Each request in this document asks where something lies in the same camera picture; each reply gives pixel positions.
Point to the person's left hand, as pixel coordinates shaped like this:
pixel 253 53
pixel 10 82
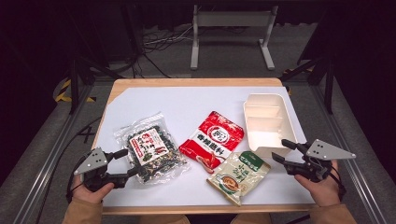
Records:
pixel 90 196

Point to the yellow and black tape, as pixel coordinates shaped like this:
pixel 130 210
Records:
pixel 63 90

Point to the white metal stand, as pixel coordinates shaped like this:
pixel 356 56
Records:
pixel 233 19

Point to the white divided plastic box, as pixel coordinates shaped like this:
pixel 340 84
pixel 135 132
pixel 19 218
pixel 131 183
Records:
pixel 267 124

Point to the green and cream packet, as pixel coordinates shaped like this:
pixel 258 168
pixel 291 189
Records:
pixel 239 177

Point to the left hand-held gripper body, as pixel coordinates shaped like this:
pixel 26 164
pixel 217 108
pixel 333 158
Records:
pixel 93 161

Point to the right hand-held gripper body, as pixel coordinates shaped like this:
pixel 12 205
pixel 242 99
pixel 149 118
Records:
pixel 327 151

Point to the person's right hand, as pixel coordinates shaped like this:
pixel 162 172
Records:
pixel 323 193

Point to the clear dried seaweed packet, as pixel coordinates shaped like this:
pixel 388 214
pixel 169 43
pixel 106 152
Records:
pixel 149 149

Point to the black metal stand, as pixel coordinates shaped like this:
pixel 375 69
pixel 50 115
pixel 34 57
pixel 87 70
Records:
pixel 74 81
pixel 327 81

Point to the aluminium frame rail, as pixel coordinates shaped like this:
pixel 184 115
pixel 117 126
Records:
pixel 351 174
pixel 46 168

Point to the red seasoning packet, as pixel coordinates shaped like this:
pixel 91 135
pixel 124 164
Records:
pixel 214 137

